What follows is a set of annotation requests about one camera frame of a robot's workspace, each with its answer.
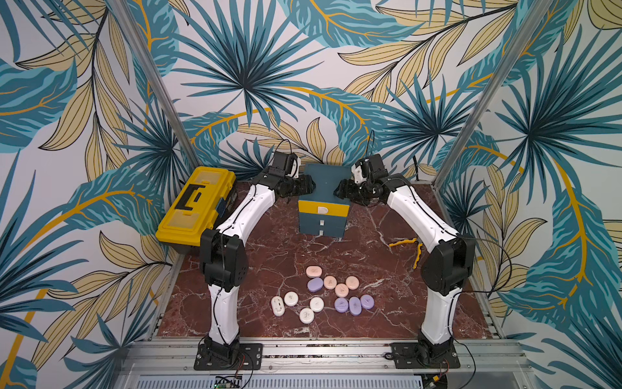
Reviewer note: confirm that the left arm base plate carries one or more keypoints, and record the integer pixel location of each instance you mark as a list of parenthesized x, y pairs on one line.
[(212, 356)]

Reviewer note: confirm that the pink oval earphone case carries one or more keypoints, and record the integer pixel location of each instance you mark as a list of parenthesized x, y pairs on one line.
[(314, 271)]

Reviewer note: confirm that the yellow top drawer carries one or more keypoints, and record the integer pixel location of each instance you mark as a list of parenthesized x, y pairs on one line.
[(325, 209)]

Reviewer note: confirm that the white round case right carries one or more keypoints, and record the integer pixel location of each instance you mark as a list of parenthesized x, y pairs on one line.
[(316, 304)]

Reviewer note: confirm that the white round case lower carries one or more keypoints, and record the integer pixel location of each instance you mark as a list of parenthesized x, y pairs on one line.
[(307, 315)]

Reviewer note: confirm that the pink round case right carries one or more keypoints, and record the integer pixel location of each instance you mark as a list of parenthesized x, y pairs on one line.
[(352, 282)]

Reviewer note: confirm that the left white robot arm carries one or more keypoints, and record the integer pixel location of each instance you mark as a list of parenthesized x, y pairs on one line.
[(224, 262)]

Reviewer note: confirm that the teal drawer cabinet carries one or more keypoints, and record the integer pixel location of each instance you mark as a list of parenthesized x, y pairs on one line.
[(326, 178)]

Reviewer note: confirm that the aluminium front rail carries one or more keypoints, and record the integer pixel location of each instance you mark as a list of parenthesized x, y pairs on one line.
[(329, 363)]

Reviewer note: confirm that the white oval earphone case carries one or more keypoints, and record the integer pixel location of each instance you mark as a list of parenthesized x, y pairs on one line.
[(277, 306)]

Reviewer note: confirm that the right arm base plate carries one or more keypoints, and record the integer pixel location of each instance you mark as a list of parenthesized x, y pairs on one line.
[(423, 355)]

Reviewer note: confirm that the purple oval case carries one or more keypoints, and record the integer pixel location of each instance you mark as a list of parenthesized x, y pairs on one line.
[(354, 306)]

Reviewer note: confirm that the white round case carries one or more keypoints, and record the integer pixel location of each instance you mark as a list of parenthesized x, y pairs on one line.
[(307, 315), (316, 304), (291, 299)]

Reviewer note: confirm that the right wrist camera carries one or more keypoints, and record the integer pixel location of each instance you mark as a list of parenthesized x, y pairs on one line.
[(369, 170)]

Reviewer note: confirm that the right aluminium frame post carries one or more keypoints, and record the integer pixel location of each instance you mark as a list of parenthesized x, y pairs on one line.
[(515, 49)]

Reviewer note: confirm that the yellow black toolbox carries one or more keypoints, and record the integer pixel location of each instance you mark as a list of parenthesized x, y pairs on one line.
[(205, 201)]

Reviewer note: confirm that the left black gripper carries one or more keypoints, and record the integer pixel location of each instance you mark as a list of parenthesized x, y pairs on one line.
[(307, 185)]

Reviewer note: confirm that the aluminium frame post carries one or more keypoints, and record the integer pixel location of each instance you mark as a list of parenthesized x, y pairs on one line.
[(129, 27), (515, 49)]

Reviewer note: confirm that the purple earphone case upper left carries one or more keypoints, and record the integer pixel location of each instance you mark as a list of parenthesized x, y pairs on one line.
[(316, 284)]

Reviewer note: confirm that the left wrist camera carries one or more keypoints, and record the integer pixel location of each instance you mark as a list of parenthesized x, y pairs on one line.
[(285, 165)]

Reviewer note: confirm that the left aluminium frame post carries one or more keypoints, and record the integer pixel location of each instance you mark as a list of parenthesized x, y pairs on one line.
[(129, 27)]

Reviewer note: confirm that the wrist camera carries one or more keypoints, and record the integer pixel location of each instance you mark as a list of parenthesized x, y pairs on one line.
[(369, 170), (285, 165)]

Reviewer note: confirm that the pink round case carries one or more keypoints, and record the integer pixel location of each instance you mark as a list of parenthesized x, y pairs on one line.
[(341, 290), (352, 282), (330, 282)]

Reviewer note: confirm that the pink round case middle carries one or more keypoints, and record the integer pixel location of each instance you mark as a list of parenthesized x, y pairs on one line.
[(341, 290)]

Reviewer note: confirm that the pink round case left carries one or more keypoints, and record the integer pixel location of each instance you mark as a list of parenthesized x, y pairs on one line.
[(330, 282)]

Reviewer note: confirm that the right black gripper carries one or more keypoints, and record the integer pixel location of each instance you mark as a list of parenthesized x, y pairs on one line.
[(350, 190)]

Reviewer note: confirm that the white round case upper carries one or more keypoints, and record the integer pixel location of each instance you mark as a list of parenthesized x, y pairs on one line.
[(291, 299)]

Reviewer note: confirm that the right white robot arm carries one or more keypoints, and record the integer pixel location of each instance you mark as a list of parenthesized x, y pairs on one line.
[(451, 255)]

